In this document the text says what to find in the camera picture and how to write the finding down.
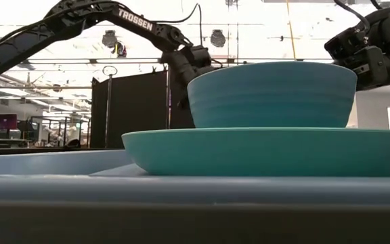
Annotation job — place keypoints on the long ceiling light bar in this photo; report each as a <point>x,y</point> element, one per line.
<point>80,61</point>

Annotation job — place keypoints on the blue bowl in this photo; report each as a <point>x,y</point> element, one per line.
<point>269,95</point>

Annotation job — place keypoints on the monitor with red screen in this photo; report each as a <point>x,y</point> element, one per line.
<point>4,122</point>

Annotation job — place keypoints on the black folding partition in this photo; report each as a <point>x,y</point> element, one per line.
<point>134,108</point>

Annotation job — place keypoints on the blue plastic tray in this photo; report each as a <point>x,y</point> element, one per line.
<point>46,162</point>

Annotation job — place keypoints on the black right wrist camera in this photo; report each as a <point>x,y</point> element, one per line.
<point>347,40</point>

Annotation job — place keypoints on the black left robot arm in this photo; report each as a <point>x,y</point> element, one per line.
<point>29,40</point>

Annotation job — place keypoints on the black workstation frame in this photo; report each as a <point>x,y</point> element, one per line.
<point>59,128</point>

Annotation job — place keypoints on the teal plate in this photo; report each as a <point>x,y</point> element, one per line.
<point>266,152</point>

